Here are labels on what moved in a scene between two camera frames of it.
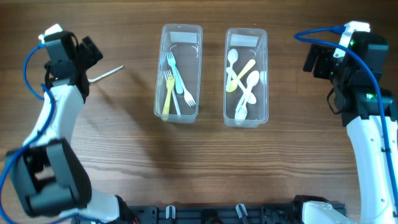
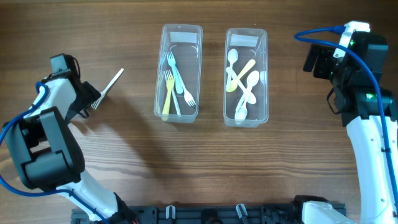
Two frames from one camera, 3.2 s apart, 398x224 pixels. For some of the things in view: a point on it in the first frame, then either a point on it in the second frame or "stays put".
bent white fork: x=98 y=78 -> x=96 y=102
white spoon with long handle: x=252 y=79 stays put
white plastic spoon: x=232 y=56 stays put
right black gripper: x=325 y=56 stays put
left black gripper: x=91 y=59 -> x=92 y=94
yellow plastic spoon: x=233 y=84 stays put
